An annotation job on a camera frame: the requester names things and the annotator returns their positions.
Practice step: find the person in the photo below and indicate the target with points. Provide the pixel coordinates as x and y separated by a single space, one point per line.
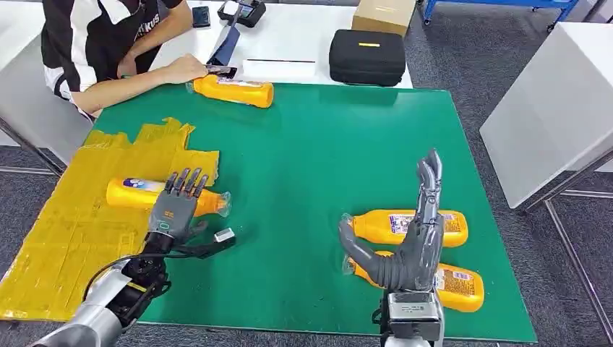
86 43

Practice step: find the yellow sheet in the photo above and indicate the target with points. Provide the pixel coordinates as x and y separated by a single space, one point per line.
62 239

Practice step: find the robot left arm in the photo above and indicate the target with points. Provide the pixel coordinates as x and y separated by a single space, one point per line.
95 316

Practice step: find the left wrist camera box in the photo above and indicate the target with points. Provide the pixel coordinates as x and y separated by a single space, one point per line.
224 235

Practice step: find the green table mat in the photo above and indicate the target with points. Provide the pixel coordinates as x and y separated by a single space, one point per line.
306 167

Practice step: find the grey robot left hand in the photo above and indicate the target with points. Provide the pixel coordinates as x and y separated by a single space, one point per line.
172 210

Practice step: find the orange drink bottle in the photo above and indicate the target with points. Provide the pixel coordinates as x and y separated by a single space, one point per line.
239 91
459 287
378 229
129 194

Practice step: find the white table with metal legs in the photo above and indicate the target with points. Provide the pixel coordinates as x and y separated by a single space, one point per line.
550 110
28 96

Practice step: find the black handheld terminal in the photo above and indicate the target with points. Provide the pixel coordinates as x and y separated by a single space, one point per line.
249 12

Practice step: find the person's right hand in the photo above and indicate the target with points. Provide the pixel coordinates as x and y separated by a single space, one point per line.
187 69

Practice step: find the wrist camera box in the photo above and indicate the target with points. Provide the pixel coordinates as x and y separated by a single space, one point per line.
413 313
224 235

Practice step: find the cardboard box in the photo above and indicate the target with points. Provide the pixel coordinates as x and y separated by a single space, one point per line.
383 16

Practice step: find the dark phone with red edge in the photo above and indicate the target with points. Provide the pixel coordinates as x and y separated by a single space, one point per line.
224 71

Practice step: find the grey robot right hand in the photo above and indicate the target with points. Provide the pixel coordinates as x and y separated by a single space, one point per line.
416 258

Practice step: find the blue wheeled frame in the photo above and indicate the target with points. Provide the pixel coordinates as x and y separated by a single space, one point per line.
503 4

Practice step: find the black zip case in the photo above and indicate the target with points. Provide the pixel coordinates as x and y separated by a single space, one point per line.
366 57

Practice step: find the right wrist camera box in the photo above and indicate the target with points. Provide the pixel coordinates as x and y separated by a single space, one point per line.
413 313

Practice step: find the white desk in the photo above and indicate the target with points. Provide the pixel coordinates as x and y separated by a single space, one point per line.
297 38

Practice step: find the dark blue flat pouch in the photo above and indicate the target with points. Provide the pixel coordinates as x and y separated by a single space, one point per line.
226 48

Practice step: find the black phone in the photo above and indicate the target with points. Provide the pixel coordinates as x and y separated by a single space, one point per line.
201 16

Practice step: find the person's left hand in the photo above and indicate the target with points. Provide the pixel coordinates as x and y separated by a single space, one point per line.
127 64

